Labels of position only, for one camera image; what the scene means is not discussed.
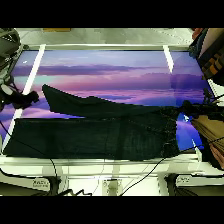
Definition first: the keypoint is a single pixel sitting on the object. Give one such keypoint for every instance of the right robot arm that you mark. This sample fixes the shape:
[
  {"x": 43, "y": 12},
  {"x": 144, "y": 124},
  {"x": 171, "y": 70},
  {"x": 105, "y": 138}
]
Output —
[{"x": 206, "y": 109}]

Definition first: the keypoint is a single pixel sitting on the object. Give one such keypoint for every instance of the heap of clothes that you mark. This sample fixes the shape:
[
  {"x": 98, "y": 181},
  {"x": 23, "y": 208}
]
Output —
[{"x": 210, "y": 56}]

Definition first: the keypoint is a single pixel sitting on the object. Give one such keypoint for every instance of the silver frame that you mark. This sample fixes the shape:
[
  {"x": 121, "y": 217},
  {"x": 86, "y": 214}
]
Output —
[{"x": 110, "y": 166}]

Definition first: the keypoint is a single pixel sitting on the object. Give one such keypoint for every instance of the brown garment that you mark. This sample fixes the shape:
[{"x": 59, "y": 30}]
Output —
[{"x": 211, "y": 133}]

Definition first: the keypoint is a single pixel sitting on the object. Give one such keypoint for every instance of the blue jeans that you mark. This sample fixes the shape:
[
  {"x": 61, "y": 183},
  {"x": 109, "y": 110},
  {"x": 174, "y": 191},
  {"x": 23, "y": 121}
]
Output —
[{"x": 100, "y": 136}]

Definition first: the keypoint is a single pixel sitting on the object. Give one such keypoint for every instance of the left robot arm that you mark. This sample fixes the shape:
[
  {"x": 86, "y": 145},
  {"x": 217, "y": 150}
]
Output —
[{"x": 20, "y": 98}]

